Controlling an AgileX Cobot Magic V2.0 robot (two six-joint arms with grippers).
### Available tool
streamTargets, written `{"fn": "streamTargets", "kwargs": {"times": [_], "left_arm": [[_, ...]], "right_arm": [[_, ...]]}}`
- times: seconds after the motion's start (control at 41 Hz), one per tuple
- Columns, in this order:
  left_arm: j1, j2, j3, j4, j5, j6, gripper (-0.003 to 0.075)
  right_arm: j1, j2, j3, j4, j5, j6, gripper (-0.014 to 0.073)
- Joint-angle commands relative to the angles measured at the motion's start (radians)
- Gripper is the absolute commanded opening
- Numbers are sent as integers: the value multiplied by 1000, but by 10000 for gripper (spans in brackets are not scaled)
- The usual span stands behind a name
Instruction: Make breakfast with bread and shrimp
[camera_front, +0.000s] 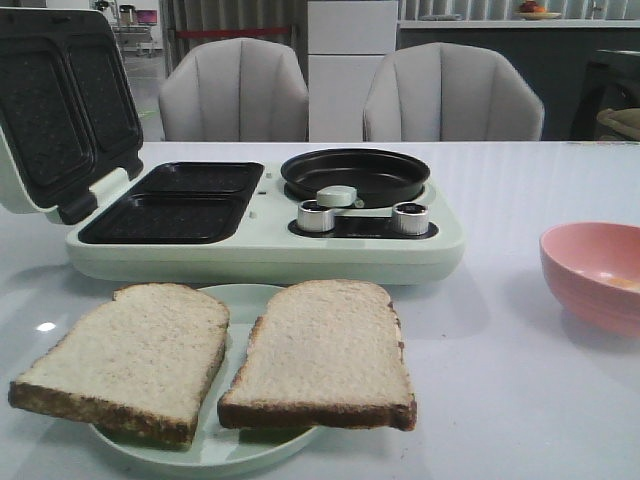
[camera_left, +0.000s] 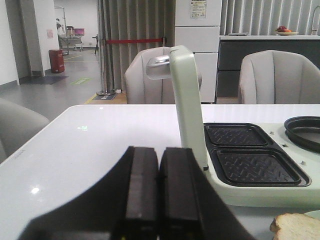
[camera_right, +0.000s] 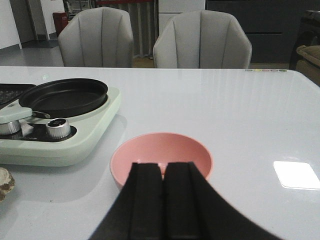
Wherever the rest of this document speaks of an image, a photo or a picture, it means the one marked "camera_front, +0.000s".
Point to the right silver control knob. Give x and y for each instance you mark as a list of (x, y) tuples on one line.
[(409, 218)]

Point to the pink bowl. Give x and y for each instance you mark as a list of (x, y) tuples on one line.
[(578, 257)]

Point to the grey upholstered chair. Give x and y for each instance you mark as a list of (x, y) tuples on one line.
[(449, 92), (236, 90)]

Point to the mint green round plate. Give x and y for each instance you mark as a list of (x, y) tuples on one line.
[(216, 451)]

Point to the orange shrimp pieces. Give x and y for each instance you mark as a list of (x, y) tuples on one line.
[(624, 283)]

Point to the left grey upholstered chair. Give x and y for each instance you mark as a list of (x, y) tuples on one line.
[(236, 90)]

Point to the left silver control knob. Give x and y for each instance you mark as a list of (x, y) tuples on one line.
[(315, 218)]

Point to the right grey upholstered chair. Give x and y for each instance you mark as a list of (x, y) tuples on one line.
[(449, 92)]

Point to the mint green breakfast maker base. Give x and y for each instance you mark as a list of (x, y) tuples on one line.
[(216, 222)]

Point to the beige cushion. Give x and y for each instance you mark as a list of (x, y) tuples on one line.
[(625, 122)]

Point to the white cabinet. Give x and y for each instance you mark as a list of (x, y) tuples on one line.
[(346, 42)]

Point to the fruit plate on counter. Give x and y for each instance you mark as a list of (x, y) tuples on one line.
[(533, 10)]

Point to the bread slice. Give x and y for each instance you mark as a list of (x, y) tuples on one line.
[(323, 353), (140, 364)]

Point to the mint green breakfast maker lid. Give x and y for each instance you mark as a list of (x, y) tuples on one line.
[(68, 118)]

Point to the silver control knob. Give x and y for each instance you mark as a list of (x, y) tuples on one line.
[(409, 218), (315, 218)]

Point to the dark washing machine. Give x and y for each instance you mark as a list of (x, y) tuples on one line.
[(611, 80)]

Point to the round black frying pan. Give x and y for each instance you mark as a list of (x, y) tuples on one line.
[(381, 178)]

